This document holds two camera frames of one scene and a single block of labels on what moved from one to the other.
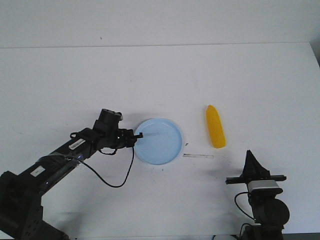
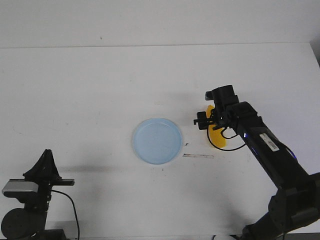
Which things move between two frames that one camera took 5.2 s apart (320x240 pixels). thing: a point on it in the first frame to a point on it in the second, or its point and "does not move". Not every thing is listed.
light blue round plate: [161, 143] does not move
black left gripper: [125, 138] to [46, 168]
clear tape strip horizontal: [197, 155] does not move
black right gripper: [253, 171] to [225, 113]
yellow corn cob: [216, 131] does not move
